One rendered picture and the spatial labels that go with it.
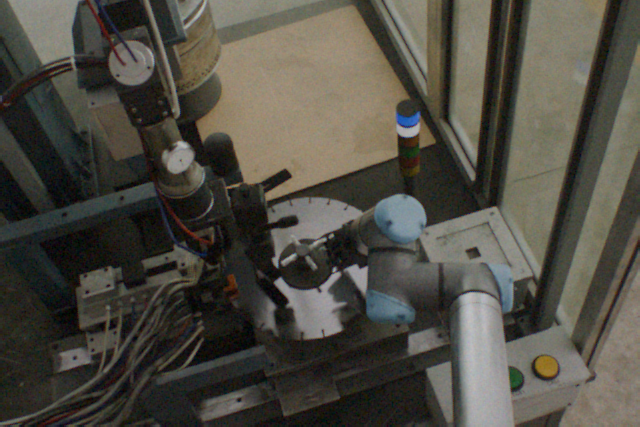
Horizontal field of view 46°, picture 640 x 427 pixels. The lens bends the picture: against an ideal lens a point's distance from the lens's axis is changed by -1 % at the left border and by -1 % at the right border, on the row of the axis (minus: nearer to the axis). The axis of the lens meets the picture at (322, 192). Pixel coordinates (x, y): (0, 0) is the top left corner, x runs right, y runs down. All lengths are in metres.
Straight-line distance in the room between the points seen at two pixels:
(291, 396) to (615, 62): 0.89
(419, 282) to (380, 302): 0.07
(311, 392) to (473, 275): 0.52
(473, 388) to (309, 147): 1.09
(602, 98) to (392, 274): 0.39
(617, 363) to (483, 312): 1.46
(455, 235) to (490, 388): 0.65
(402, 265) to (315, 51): 1.15
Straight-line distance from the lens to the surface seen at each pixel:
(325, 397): 1.53
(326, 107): 2.04
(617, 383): 2.49
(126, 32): 1.06
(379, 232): 1.16
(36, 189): 1.91
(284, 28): 2.29
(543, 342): 1.50
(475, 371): 1.01
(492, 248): 1.59
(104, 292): 1.68
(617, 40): 1.00
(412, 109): 1.47
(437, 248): 1.58
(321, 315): 1.46
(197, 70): 1.93
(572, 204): 1.25
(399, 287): 1.14
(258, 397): 1.61
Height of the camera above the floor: 2.24
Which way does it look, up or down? 53 degrees down
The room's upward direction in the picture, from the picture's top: 10 degrees counter-clockwise
